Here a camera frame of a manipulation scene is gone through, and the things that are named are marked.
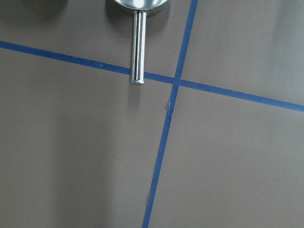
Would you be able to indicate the steel ice scoop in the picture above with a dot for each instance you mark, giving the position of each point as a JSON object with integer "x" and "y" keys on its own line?
{"x": 140, "y": 10}

